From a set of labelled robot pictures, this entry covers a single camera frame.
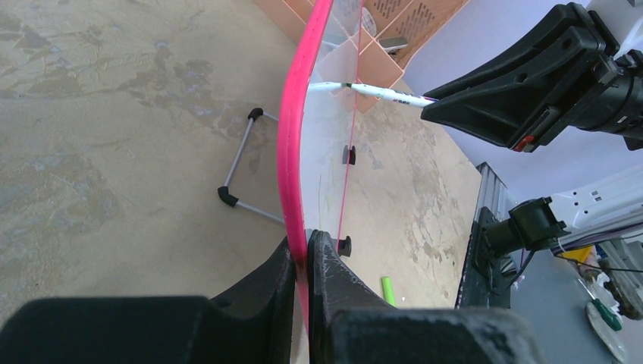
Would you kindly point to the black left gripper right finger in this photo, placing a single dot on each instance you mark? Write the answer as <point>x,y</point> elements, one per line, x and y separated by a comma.
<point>350,323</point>

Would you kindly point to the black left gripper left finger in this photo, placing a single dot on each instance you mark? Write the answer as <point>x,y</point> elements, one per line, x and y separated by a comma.
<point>250,322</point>

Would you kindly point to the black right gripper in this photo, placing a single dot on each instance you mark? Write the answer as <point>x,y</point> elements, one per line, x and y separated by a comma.
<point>518,100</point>

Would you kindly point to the green marker cap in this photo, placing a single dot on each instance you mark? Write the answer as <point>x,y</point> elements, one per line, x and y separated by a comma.
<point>388,291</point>

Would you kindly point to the white marker pen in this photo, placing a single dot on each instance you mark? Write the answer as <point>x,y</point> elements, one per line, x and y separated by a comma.
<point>391,95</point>

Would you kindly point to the pink framed whiteboard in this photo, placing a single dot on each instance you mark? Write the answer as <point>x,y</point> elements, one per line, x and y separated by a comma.
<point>315,129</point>

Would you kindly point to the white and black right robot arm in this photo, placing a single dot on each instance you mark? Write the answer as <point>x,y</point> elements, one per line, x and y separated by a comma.
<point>539,223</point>

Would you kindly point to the black left whiteboard foot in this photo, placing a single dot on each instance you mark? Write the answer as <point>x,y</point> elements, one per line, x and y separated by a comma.
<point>344,247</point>

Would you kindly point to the orange plastic desk organizer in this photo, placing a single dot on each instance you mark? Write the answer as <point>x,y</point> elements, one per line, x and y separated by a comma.
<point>368,42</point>

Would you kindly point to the white remote in organizer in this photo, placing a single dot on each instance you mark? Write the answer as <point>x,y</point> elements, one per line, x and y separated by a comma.
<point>368,22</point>

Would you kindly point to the aluminium frame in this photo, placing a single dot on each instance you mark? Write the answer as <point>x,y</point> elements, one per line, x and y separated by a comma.
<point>493,194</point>

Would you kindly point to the grey wire whiteboard stand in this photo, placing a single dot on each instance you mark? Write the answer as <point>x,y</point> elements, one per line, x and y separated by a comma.
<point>241,165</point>

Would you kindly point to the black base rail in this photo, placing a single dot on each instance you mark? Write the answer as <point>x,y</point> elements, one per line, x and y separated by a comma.
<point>487,269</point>

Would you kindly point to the green handled screwdriver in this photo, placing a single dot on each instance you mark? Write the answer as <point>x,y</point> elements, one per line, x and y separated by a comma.
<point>605,313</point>

